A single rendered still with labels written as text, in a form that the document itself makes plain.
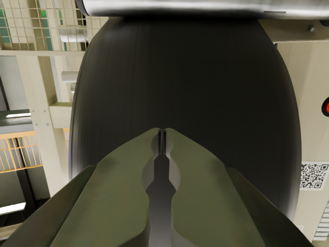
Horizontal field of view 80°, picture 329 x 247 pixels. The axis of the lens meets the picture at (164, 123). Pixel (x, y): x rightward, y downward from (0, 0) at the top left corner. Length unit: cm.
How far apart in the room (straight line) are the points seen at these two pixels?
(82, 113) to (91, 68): 6
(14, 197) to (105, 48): 1215
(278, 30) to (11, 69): 974
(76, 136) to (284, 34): 42
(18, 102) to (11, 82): 83
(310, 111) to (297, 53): 12
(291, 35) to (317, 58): 6
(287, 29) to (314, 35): 8
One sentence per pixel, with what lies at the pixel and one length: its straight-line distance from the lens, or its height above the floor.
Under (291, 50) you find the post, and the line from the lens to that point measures 50.
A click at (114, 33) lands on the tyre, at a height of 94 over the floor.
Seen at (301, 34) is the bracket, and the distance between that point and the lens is 44.
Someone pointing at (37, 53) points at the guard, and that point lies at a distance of 90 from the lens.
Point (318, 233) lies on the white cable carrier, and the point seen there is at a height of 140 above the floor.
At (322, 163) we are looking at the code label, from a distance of 55.
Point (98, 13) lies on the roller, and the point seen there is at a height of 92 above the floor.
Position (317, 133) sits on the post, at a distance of 50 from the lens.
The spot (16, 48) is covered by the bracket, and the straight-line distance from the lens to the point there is 99.
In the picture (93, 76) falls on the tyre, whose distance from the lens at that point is 25.
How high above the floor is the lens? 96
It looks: 21 degrees up
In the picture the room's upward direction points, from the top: 179 degrees counter-clockwise
